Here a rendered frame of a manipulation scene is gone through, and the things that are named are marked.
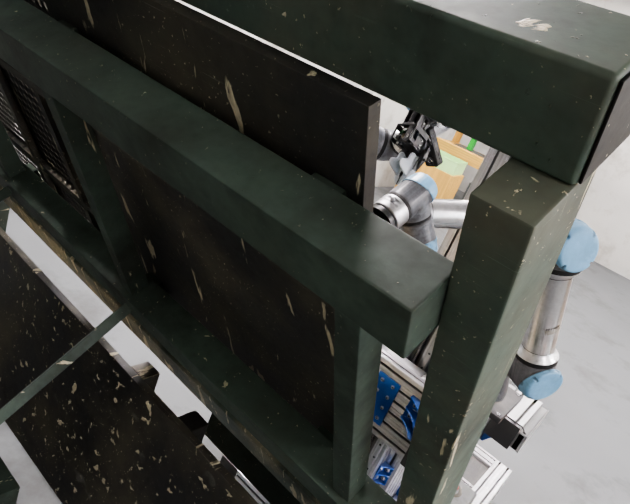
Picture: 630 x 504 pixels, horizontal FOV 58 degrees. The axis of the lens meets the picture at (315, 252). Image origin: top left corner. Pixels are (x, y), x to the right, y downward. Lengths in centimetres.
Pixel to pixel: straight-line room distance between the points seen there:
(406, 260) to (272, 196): 17
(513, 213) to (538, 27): 14
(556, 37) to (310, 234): 28
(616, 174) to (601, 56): 967
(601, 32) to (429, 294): 25
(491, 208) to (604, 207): 970
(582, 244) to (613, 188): 866
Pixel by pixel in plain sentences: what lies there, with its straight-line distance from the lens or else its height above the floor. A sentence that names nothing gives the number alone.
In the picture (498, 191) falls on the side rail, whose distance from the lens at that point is 48.
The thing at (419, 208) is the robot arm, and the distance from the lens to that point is 125.
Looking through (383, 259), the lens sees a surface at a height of 168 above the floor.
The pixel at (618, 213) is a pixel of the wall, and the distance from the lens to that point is 1014.
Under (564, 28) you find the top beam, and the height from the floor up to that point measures 192.
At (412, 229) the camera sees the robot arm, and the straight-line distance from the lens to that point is 127.
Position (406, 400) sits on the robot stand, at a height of 87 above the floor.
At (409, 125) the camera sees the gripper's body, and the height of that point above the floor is 169.
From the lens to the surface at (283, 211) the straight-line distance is 61.
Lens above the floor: 186
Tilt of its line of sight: 21 degrees down
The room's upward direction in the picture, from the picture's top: 22 degrees clockwise
